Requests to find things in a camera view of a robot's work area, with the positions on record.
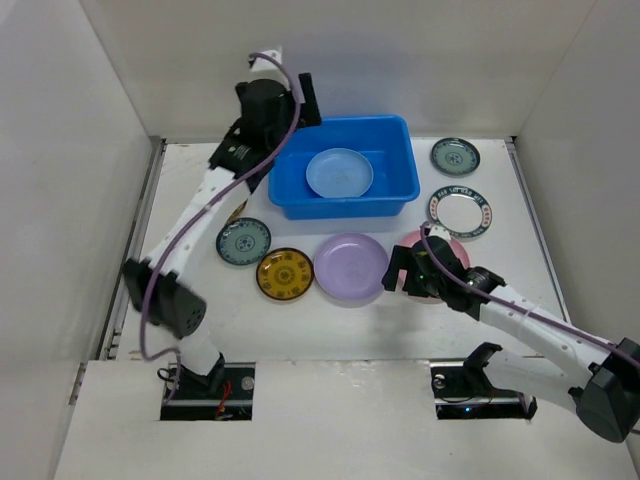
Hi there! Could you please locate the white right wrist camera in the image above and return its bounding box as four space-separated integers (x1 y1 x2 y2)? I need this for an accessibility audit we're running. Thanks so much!
427 225 451 241

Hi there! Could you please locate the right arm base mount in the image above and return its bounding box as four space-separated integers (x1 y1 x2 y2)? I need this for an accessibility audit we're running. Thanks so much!
430 360 538 421

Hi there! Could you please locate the yellow patterned small plate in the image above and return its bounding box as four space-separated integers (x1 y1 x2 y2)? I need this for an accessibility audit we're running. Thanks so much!
255 248 315 301

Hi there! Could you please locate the blue floral small plate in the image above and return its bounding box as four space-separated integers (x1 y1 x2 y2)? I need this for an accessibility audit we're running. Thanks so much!
216 217 272 266

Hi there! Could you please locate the purple plastic plate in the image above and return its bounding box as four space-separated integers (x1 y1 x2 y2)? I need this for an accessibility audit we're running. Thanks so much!
314 233 389 303

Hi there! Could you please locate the green rimmed white plate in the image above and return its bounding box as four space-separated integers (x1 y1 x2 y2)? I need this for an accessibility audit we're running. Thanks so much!
427 185 493 239

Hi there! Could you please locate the pink plastic plate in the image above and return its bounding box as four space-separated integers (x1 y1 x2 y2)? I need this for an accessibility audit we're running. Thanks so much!
397 231 471 304

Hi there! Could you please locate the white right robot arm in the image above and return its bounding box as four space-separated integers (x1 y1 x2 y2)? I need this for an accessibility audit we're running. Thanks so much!
382 228 639 443

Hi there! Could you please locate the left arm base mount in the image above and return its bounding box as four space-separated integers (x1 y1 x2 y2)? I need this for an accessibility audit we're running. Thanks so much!
157 363 256 422

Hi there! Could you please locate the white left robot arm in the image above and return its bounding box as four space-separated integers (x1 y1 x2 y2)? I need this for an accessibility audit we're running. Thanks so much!
122 73 322 396

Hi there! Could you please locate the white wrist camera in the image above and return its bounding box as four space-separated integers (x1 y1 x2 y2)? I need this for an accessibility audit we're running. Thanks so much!
427 225 451 241
248 46 282 74

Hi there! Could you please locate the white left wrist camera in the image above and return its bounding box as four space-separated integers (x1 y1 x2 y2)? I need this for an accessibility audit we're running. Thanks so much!
248 46 282 74

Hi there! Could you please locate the light blue plastic plate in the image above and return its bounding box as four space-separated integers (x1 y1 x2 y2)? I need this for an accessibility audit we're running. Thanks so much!
305 148 374 198

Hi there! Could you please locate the blue plastic bin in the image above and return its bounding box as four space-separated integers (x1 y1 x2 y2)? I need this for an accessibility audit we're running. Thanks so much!
268 115 420 220

